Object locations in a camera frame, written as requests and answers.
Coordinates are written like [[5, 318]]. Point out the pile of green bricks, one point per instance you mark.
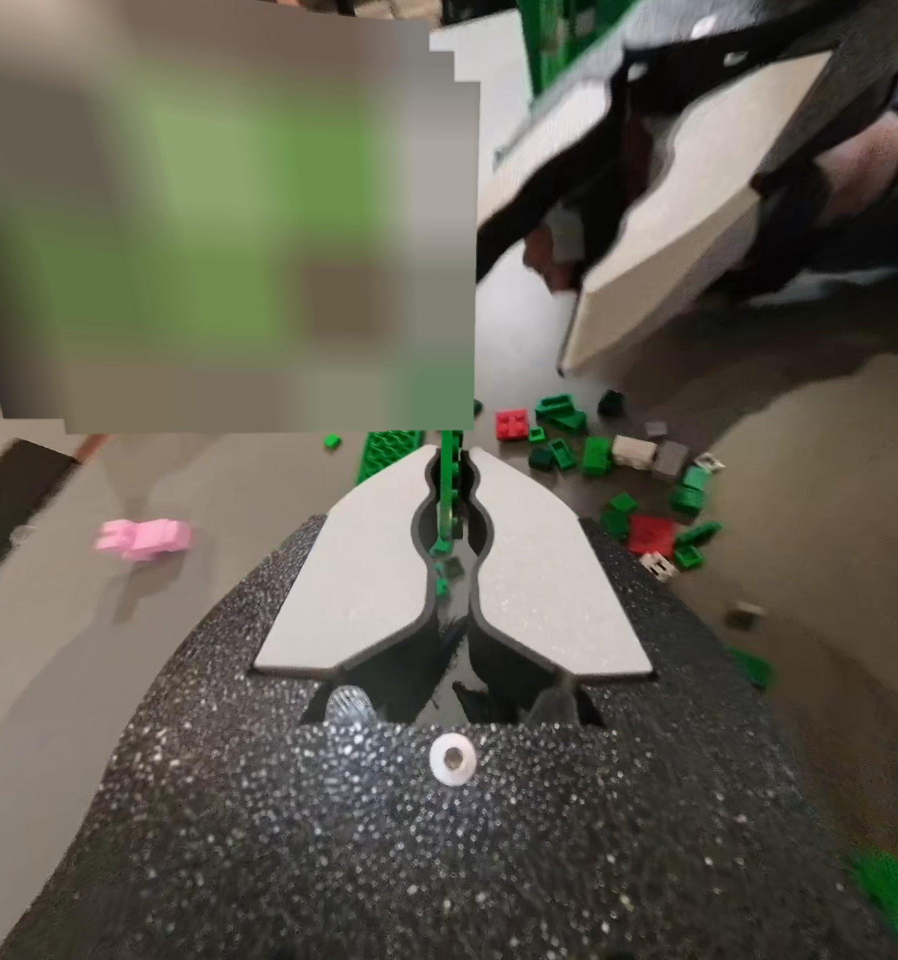
[[595, 454]]

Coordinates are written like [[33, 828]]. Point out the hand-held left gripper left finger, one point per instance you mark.
[[359, 570]]

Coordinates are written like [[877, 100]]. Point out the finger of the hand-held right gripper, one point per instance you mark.
[[569, 120], [704, 195]]

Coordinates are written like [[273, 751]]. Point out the small red square brick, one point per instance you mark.
[[513, 424]]

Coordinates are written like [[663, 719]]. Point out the small white open piece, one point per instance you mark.
[[710, 463]]

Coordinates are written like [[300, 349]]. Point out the green brick build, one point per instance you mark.
[[449, 487]]

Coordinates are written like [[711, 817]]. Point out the long green plate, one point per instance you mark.
[[888, 892]]

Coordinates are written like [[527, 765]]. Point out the pink toy pig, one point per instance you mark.
[[145, 538]]

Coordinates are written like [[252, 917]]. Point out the red brick with stud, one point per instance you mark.
[[651, 534]]

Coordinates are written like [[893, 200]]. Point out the small grey brick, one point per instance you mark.
[[745, 614]]

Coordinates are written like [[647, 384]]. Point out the black flat pad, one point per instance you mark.
[[10, 502]]

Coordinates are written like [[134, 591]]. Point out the white printed brick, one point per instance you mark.
[[659, 567]]

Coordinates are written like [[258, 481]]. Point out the dark grey brick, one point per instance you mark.
[[671, 460]]

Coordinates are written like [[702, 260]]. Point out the pale grey brick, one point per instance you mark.
[[634, 451]]

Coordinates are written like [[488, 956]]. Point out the green flat plate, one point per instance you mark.
[[753, 669]]

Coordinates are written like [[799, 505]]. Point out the green printed box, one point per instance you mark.
[[561, 45]]

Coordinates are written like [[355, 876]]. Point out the grey desk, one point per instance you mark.
[[231, 480]]

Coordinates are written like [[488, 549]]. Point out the tiny grey brick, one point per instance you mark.
[[656, 430]]

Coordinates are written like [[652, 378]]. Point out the person's right hand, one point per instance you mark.
[[865, 165]]

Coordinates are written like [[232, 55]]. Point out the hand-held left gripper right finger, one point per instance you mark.
[[554, 585]]

